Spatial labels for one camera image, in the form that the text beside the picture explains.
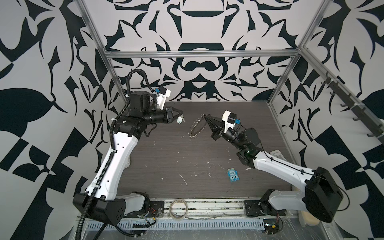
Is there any small green circuit board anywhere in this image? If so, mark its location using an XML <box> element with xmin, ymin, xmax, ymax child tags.
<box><xmin>264</xmin><ymin>220</ymin><xmax>284</xmax><ymax>235</ymax></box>

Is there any black wall hook rail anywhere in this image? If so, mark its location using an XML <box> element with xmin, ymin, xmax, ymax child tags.
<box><xmin>322</xmin><ymin>72</ymin><xmax>384</xmax><ymax>145</ymax></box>

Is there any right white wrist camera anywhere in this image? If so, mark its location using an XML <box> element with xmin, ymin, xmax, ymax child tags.
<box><xmin>222</xmin><ymin>111</ymin><xmax>241</xmax><ymax>133</ymax></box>

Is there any blue owl keychain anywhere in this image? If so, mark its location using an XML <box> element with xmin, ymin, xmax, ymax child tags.
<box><xmin>227</xmin><ymin>168</ymin><xmax>240</xmax><ymax>182</ymax></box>

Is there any aluminium frame crossbar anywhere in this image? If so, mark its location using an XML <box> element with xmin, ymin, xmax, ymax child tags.
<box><xmin>104</xmin><ymin>50</ymin><xmax>298</xmax><ymax>59</ymax></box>

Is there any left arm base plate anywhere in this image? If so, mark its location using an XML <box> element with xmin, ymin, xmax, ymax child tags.
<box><xmin>130</xmin><ymin>201</ymin><xmax>165</xmax><ymax>218</ymax></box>

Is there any clear tape roll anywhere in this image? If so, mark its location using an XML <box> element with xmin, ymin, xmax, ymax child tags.
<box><xmin>169</xmin><ymin>199</ymin><xmax>189</xmax><ymax>221</ymax></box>

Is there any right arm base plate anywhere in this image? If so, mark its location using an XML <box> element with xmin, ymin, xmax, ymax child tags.
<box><xmin>244</xmin><ymin>200</ymin><xmax>286</xmax><ymax>218</ymax></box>

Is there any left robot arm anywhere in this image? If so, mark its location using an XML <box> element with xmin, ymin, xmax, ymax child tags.
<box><xmin>73</xmin><ymin>69</ymin><xmax>184</xmax><ymax>240</ymax></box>

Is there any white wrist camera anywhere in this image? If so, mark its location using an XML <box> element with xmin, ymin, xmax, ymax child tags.
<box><xmin>155</xmin><ymin>87</ymin><xmax>171</xmax><ymax>110</ymax></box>
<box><xmin>222</xmin><ymin>111</ymin><xmax>241</xmax><ymax>133</ymax></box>

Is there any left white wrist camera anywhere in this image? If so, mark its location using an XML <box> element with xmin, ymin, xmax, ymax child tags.
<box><xmin>155</xmin><ymin>87</ymin><xmax>171</xmax><ymax>110</ymax></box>

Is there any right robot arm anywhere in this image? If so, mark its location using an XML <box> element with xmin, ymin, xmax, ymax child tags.
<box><xmin>202</xmin><ymin>111</ymin><xmax>344</xmax><ymax>223</ymax></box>

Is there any white rectangular device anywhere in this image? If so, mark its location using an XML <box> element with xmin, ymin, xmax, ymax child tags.
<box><xmin>270</xmin><ymin>150</ymin><xmax>287</xmax><ymax>162</ymax></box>

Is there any white perforated cable duct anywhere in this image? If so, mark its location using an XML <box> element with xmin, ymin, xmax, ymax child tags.
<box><xmin>84</xmin><ymin>218</ymin><xmax>266</xmax><ymax>231</ymax></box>

